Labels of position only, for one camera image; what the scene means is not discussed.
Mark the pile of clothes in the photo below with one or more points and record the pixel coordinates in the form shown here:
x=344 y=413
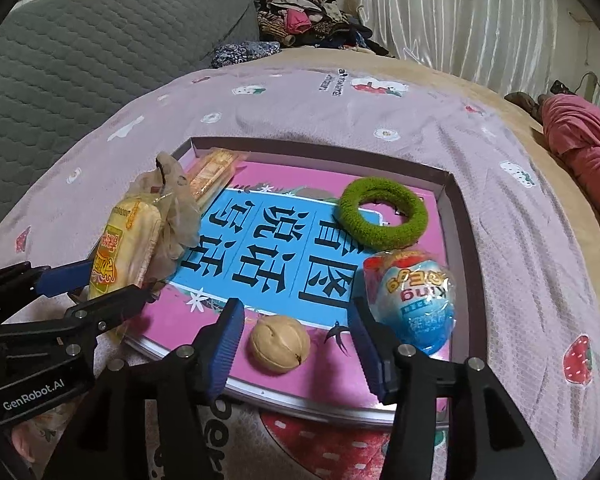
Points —
x=310 y=17

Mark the walnut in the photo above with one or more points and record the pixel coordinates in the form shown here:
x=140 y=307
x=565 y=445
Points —
x=279 y=344

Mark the grey quilted sofa cover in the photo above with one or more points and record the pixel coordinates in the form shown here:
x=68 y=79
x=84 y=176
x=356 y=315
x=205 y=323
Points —
x=80 y=60

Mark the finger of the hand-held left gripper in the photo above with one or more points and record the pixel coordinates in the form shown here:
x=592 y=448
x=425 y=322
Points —
x=65 y=277
x=115 y=307

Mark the yellow snack packet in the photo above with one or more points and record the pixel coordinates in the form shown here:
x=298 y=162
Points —
x=125 y=245
x=212 y=175

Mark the pink and blue book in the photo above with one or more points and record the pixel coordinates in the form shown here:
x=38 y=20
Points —
x=290 y=240

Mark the beige sheer stocking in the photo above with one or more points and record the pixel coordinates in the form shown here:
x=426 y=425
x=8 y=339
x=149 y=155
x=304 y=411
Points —
x=177 y=220

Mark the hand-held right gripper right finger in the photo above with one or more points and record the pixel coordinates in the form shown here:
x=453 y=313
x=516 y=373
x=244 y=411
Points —
x=375 y=355

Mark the shallow cardboard box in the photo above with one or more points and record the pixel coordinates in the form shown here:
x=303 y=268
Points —
x=460 y=240

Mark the brown cloth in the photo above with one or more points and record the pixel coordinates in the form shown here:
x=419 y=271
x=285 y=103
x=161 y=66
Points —
x=522 y=102

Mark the blue and white toy egg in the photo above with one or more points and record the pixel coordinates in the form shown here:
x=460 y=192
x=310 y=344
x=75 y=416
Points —
x=420 y=305

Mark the blue floral cloth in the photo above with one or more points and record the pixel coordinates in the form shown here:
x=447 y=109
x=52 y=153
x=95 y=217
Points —
x=242 y=52

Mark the white shiny curtain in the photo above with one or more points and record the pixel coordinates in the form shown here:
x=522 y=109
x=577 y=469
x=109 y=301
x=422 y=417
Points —
x=455 y=15

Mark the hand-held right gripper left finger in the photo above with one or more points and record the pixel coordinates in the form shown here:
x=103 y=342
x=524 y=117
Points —
x=225 y=350

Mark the pink quilt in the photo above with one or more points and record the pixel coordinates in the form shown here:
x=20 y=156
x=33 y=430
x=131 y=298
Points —
x=585 y=140

